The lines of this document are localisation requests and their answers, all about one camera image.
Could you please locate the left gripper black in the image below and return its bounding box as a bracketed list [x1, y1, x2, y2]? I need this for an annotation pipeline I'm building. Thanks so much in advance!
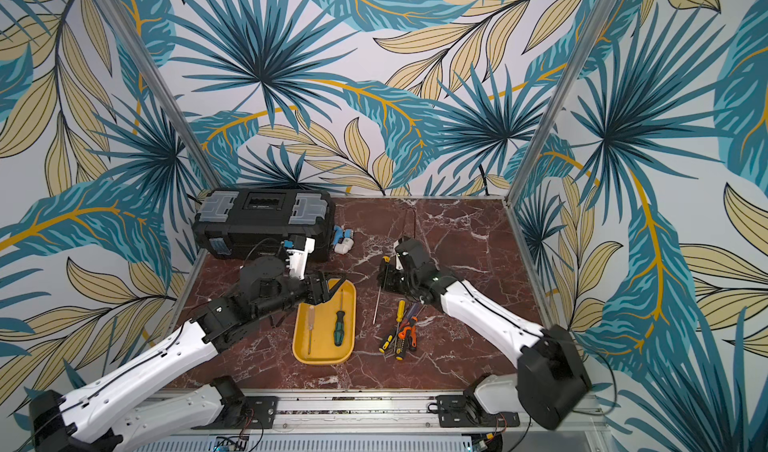
[256, 268, 349, 320]

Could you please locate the long yellow black screwdriver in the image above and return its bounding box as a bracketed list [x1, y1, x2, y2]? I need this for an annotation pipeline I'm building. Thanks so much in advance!
[372, 255, 391, 325]

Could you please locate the green black handle screwdriver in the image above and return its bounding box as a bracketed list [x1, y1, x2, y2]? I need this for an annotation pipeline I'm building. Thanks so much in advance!
[333, 290, 345, 347]

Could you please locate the orange black handle screwdriver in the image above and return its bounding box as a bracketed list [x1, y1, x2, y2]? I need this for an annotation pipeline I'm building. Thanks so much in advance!
[395, 325, 416, 361]

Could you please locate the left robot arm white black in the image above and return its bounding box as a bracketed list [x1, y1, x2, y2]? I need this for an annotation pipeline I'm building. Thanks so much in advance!
[29, 256, 346, 451]

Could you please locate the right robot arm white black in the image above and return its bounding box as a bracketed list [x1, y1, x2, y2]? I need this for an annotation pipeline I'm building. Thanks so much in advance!
[377, 236, 592, 430]

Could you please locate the yellow plastic tray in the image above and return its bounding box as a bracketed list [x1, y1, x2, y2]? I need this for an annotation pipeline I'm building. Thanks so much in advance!
[292, 280, 357, 366]

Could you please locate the white blue plug adapter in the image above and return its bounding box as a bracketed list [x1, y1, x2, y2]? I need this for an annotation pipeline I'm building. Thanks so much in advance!
[332, 225, 354, 255]

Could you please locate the black plastic toolbox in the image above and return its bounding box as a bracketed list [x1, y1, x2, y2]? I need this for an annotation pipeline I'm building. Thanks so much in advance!
[192, 187, 335, 262]

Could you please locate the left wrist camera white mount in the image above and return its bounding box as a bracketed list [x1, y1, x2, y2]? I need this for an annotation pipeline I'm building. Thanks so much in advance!
[283, 236, 315, 280]

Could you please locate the yellow black handle screwdriver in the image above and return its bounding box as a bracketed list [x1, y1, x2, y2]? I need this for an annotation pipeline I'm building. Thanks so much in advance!
[377, 299, 406, 354]

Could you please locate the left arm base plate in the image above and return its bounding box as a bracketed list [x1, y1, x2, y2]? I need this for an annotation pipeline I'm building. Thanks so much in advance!
[193, 395, 279, 430]

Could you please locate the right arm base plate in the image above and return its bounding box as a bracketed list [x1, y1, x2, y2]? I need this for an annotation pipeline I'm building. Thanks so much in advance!
[427, 394, 520, 428]

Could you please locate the aluminium front rail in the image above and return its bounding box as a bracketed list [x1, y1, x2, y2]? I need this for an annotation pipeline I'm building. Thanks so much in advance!
[111, 386, 617, 451]

